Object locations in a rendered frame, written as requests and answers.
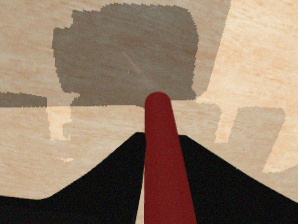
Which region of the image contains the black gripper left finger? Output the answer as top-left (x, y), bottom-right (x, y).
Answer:
top-left (0, 132), bottom-right (146, 224)

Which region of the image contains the dark red peg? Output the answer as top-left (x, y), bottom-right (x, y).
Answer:
top-left (144, 91), bottom-right (197, 224)

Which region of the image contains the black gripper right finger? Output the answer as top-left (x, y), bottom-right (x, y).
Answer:
top-left (178, 135), bottom-right (298, 224)

